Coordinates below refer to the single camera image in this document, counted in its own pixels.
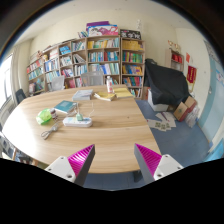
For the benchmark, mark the colourful boxes on shelf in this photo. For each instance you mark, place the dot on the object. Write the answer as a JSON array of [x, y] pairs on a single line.
[[101, 28]]

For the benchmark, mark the black cloth cover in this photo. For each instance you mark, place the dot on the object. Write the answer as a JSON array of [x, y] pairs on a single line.
[[168, 86]]

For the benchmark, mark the small wall shelf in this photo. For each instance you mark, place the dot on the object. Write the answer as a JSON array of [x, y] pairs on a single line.
[[174, 60]]

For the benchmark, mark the white power strip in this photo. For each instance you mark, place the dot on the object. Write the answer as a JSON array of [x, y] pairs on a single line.
[[74, 122]]

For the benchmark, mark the white bottle red label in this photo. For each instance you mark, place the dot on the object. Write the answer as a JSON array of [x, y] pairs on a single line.
[[109, 84]]

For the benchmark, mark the green charger plug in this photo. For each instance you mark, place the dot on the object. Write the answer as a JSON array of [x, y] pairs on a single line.
[[79, 117]]

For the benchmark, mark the teal book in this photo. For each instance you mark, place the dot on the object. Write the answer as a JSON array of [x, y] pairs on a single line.
[[65, 106]]

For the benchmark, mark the yellow open book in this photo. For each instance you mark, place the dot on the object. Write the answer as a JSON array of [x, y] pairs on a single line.
[[105, 96]]

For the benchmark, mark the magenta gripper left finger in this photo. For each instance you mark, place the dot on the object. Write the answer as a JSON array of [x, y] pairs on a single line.
[[75, 167]]

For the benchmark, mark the wooden table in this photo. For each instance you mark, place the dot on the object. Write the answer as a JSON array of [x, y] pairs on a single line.
[[116, 127]]

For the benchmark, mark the green plastic bag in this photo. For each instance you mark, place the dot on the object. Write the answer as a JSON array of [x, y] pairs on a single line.
[[43, 116]]

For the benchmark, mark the papers on floor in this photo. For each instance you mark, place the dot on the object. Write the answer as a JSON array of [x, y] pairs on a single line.
[[165, 122]]

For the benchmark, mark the grey book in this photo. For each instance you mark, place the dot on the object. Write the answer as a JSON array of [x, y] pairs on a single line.
[[82, 95]]

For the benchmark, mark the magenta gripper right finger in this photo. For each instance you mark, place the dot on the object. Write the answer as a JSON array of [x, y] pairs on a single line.
[[154, 166]]

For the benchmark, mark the large wooden bookshelf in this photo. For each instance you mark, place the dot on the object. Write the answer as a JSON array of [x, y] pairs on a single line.
[[118, 57]]

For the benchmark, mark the white mesh chair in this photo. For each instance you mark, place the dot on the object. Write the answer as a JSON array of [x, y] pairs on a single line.
[[57, 83]]

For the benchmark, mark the brown cardboard box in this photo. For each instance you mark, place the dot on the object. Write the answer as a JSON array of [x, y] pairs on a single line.
[[184, 108]]

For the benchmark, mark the grey office chair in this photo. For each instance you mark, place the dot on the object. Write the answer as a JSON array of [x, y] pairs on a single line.
[[92, 78]]

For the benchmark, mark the red hanging banner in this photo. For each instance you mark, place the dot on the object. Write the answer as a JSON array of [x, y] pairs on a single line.
[[191, 74]]

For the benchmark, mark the metal scissors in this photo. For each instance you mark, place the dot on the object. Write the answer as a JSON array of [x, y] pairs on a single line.
[[46, 134]]

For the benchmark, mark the yellow notebook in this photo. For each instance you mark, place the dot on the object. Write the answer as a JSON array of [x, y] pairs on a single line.
[[122, 92]]

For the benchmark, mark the small dark jar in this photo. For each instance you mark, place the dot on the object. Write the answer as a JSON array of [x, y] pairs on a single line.
[[53, 113]]

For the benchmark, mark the black chair at window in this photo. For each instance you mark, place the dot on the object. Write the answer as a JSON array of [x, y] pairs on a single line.
[[20, 96]]

